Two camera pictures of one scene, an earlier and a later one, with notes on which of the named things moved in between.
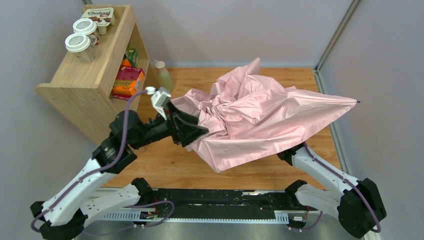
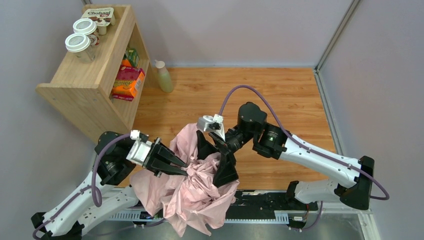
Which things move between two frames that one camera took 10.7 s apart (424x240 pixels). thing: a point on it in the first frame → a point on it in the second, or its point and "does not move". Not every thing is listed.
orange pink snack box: (127, 82) does not move
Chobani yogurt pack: (102, 17) does not move
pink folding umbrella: (251, 117) → (194, 202)
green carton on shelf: (132, 55) does not move
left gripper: (178, 129) → (152, 156)
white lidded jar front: (80, 44) does not move
